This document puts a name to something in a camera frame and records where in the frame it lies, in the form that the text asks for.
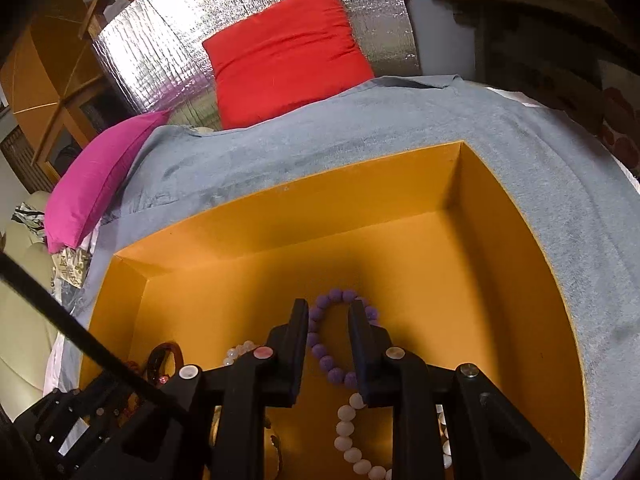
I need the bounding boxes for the pink white bead bracelet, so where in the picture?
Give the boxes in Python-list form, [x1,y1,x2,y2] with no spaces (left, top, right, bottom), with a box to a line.
[222,340,257,366]

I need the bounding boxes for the maroon hair tie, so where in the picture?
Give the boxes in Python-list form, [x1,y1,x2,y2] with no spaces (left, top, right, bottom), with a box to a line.
[144,341,186,386]

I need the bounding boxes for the purple bead bracelet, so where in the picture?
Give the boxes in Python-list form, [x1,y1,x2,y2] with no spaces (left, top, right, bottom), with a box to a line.
[305,287,380,390]

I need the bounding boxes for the beige sofa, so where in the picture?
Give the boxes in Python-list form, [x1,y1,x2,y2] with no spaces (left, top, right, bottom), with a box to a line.
[0,220,62,419]

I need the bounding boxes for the orange cardboard box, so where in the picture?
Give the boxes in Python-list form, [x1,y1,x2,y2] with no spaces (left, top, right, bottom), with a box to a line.
[89,142,586,470]

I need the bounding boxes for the pink pillow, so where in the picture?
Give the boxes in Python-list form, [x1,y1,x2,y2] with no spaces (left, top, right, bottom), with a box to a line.
[43,110,170,254]

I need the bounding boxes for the grey blanket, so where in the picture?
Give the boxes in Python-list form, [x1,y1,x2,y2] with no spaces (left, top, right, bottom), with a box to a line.
[65,76,639,479]

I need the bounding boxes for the silver foil insulation sheet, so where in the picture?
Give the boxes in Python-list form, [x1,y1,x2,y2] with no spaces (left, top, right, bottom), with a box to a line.
[92,0,420,130]

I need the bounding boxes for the red pillow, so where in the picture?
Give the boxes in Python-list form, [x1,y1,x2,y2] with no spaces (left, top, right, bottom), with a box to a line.
[203,0,374,129]

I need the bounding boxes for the wooden cabinet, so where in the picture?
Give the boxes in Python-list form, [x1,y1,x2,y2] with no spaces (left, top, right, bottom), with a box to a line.
[1,8,130,184]

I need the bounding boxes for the wooden shelf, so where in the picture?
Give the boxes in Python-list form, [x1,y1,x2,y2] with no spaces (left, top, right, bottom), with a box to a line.
[432,0,639,172]

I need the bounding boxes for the black cable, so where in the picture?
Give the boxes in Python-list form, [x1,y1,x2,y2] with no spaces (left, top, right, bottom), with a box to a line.
[0,250,172,406]

